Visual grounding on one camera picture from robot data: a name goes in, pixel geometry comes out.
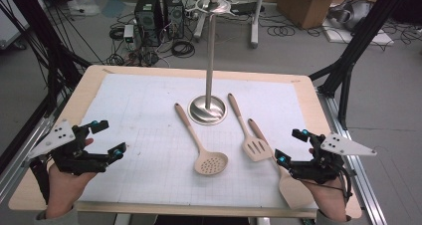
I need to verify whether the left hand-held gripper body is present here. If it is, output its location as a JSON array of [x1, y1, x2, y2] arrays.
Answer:
[[28, 118, 109, 177]]

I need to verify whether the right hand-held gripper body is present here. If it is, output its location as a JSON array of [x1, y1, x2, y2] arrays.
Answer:
[[288, 131, 378, 185]]

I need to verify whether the beige slotted spatula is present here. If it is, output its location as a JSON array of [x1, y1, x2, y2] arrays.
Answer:
[[227, 93, 274, 163]]

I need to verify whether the beige solid spatula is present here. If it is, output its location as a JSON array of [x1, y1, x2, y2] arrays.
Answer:
[[248, 117, 315, 210]]

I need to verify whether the beige skimmer spoon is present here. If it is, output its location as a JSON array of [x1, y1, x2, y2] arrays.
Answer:
[[174, 103, 229, 176]]

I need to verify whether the steel utensil stand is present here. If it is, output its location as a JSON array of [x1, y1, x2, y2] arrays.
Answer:
[[186, 0, 233, 125]]

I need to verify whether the person's left hand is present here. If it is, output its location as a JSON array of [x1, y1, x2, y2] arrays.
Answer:
[[44, 137, 98, 219]]

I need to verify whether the small white power box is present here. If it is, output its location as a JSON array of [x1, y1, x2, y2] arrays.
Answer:
[[122, 24, 135, 44]]

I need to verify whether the black computer tower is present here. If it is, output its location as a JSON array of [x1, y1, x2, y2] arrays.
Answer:
[[161, 0, 185, 40], [133, 0, 163, 48]]

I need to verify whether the grey rolling stand base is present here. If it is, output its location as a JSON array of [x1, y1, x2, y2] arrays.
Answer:
[[193, 0, 267, 50]]

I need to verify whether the white cabinet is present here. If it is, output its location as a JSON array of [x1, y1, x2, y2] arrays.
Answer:
[[0, 0, 31, 50]]

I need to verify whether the white floor board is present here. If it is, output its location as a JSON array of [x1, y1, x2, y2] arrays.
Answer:
[[322, 19, 396, 47]]

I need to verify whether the brown cardboard box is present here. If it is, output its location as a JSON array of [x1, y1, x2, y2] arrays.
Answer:
[[277, 0, 347, 30]]

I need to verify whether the grey bag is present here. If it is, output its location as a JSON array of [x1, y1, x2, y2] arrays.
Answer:
[[326, 0, 374, 32]]

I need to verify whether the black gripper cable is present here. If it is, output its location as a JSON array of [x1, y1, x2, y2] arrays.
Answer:
[[336, 158, 353, 204]]

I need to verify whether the aluminium rail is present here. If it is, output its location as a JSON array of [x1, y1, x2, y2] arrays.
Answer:
[[317, 92, 387, 225], [0, 95, 69, 204]]

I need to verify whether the black gripper strap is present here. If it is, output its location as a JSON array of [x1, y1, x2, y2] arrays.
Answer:
[[29, 157, 52, 205]]

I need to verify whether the black frame post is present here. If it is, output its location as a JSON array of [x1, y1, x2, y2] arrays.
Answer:
[[308, 0, 412, 130], [0, 0, 94, 176]]

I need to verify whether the black cable coil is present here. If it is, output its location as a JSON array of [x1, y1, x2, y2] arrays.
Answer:
[[170, 40, 196, 59]]

